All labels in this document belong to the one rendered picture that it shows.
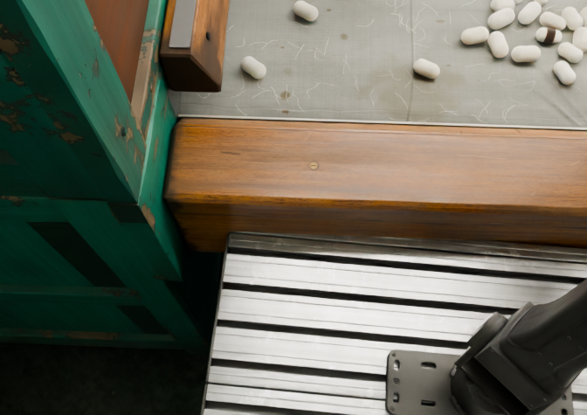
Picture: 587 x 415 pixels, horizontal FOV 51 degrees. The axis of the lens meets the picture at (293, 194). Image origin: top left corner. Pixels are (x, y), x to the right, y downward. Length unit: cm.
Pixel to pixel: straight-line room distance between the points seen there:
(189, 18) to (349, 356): 41
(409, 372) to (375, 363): 4
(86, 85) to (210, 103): 32
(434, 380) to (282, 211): 25
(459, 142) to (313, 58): 22
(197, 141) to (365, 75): 23
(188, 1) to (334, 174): 25
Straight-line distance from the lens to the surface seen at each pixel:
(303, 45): 81
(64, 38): 44
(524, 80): 83
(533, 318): 57
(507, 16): 86
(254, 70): 77
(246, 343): 73
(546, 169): 74
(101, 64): 50
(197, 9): 70
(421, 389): 72
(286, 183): 68
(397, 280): 75
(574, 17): 89
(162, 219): 71
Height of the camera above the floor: 138
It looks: 66 degrees down
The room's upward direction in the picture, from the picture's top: 1 degrees counter-clockwise
